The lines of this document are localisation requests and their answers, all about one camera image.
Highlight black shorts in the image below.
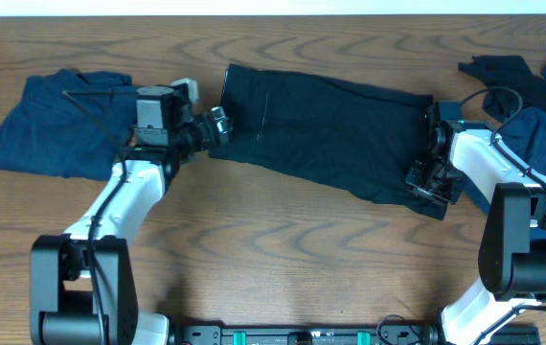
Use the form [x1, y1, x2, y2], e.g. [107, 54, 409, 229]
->
[210, 64, 446, 219]

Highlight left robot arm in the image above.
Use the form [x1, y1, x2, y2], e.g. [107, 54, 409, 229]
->
[30, 106, 232, 344]

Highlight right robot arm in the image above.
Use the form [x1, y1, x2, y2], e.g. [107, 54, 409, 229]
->
[405, 103, 546, 344]

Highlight black crumpled garment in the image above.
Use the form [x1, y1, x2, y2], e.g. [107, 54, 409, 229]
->
[458, 56, 546, 122]

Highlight folded navy blue shorts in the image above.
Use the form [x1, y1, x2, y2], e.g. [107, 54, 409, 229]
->
[0, 69, 137, 181]

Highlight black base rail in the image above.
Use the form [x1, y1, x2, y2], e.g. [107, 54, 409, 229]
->
[176, 322, 441, 345]

